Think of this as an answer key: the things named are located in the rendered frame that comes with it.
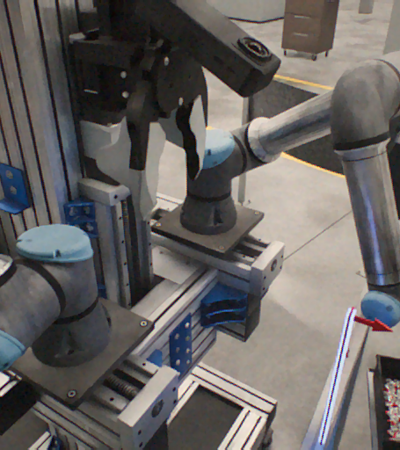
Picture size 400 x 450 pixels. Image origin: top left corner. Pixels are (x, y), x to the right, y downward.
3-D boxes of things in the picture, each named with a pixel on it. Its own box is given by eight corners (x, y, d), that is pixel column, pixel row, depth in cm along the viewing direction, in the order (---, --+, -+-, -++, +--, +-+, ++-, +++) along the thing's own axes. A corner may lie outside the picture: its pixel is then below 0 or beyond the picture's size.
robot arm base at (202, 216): (169, 223, 123) (167, 190, 117) (200, 199, 133) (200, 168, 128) (218, 241, 116) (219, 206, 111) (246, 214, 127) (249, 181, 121)
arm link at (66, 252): (112, 284, 87) (104, 222, 79) (67, 333, 76) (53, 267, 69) (58, 268, 91) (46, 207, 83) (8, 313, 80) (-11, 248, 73)
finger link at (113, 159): (102, 206, 45) (115, 109, 43) (154, 223, 42) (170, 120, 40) (80, 210, 42) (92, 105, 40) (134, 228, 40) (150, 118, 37)
